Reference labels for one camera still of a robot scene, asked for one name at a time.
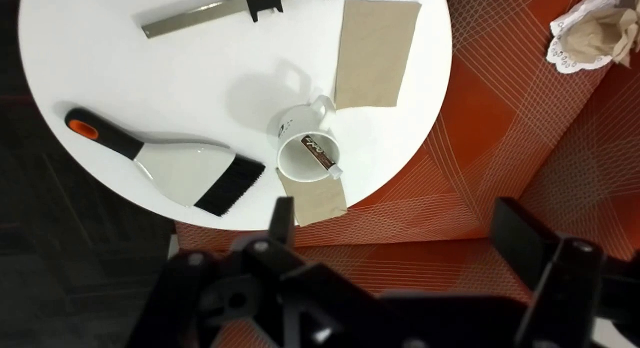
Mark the large brown paper napkin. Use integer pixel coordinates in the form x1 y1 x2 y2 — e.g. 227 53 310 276
333 0 422 110

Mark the brown marker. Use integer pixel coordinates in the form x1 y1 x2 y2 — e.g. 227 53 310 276
300 134 344 180

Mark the white mug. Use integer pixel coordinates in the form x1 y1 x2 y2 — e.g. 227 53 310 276
276 95 342 183

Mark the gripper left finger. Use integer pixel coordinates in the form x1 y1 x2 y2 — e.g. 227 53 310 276
126 196 386 348

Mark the black and white hand brush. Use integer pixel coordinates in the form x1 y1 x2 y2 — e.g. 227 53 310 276
64 107 266 217

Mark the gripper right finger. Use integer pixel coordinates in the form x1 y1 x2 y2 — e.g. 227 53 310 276
489 197 640 348

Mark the metal bar with black clips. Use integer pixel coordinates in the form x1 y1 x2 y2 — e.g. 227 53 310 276
140 0 346 39

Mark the orange patterned seat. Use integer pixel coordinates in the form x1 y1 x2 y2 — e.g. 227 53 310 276
175 0 640 348

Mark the small brown paper napkin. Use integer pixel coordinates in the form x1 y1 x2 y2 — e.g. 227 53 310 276
276 168 348 227

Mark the crumpled paper with white doily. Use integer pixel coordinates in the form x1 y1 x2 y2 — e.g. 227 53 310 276
545 0 640 74

